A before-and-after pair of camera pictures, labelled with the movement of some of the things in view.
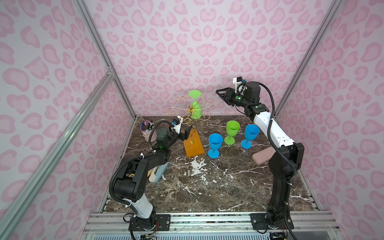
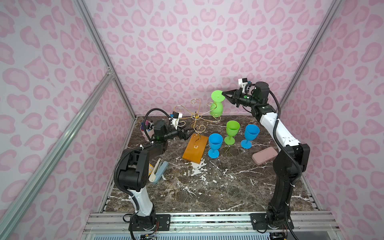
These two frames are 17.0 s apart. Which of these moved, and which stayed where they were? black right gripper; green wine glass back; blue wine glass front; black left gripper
Moved: green wine glass back
Stayed: black left gripper; blue wine glass front; black right gripper
